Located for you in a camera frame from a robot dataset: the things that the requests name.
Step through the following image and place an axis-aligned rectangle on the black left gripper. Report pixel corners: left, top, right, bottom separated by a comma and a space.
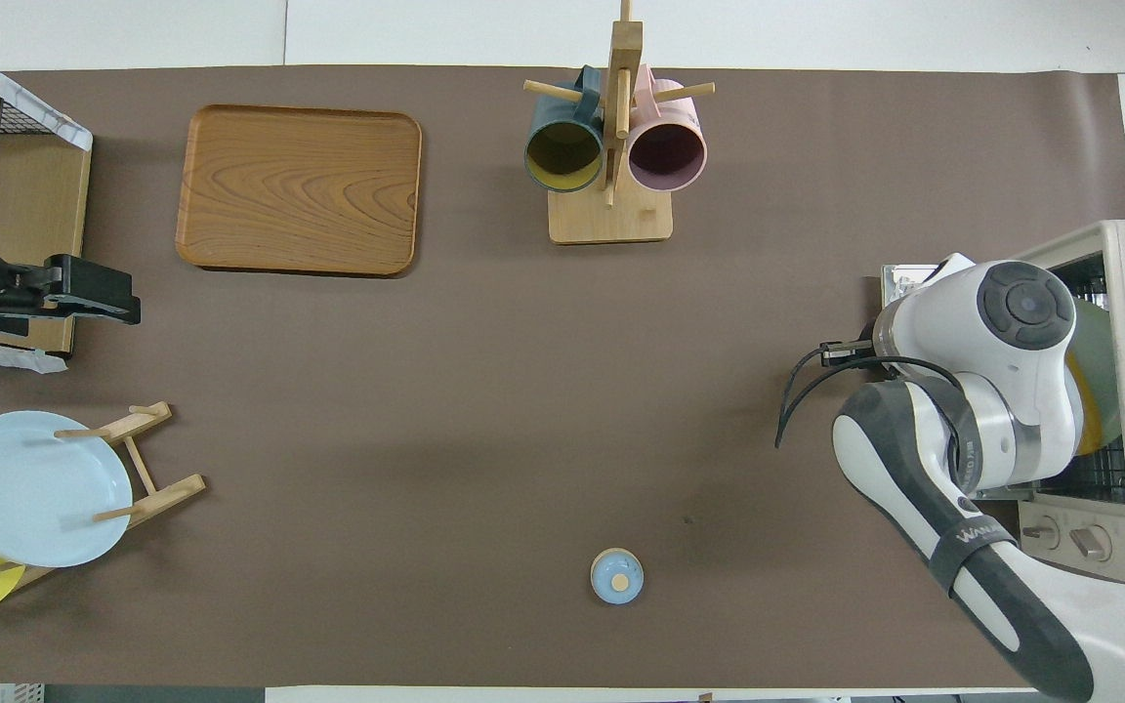
0, 254, 143, 328

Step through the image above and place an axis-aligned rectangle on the pale green plate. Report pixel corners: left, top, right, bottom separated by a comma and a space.
1070, 298, 1125, 455

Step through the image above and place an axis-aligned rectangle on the wooden two-tier shelf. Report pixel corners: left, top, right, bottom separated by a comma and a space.
0, 76, 95, 357

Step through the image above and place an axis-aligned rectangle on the light blue plate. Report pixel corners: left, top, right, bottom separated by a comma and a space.
0, 410, 134, 569

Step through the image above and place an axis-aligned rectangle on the wooden plate rack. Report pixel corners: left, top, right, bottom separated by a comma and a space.
0, 400, 207, 592

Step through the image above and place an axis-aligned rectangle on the brown wooden tray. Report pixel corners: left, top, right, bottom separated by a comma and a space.
175, 104, 424, 278

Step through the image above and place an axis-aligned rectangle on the brown table mat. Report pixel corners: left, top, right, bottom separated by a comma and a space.
0, 63, 1125, 689

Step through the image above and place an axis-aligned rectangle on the dark teal mug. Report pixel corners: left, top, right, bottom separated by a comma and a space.
523, 66, 607, 194

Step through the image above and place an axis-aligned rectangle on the wooden mug rack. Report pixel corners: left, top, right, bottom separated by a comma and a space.
523, 0, 717, 245

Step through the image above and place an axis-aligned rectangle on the pink mug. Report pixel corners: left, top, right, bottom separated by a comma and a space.
627, 64, 709, 193

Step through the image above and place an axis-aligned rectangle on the black wire basket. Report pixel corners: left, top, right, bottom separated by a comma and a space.
0, 57, 70, 138

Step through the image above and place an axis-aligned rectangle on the metal oven wire rack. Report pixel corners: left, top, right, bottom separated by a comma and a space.
1031, 254, 1125, 505

